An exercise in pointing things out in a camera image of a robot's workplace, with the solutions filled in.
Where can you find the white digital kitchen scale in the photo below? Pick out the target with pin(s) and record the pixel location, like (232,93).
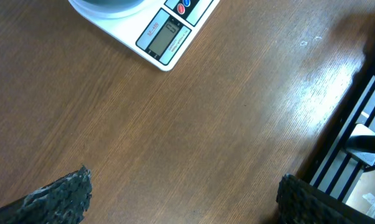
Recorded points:
(157,30)

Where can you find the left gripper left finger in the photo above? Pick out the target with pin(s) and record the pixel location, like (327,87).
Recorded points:
(62,201)

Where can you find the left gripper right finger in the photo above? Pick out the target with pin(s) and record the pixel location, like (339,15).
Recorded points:
(301,203)

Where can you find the metal base frame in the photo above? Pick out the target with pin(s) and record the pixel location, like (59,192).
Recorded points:
(344,166)

